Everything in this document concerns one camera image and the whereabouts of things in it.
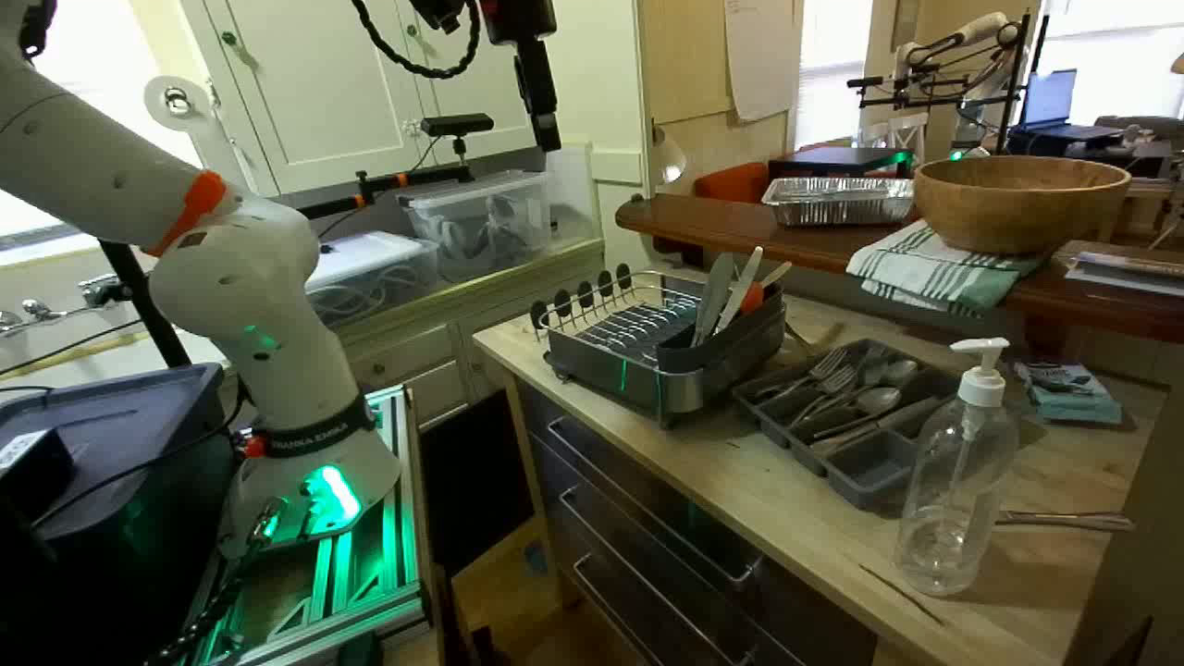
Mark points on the black stereo camera on stand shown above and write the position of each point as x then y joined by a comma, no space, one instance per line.
455,128

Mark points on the wooden bowl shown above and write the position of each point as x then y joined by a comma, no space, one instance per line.
1017,205

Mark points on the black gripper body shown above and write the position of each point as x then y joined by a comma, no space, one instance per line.
516,19

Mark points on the grey dish drying rack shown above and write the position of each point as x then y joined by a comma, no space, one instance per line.
634,343

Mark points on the green striped dish towel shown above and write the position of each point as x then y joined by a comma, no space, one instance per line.
923,273

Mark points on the clear plastic storage bin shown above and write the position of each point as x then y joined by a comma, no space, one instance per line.
493,225

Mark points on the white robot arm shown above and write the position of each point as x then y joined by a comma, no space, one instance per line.
228,267

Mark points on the aluminium foil tray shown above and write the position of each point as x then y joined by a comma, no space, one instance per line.
836,203

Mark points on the clear soap pump bottle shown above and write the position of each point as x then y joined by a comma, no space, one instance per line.
954,482

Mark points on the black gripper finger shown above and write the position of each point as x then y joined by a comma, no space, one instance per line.
539,94

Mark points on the teal sponge pad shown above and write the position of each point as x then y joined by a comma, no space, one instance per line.
1070,393

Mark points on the grey cutlery tray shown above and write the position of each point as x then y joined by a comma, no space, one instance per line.
852,417

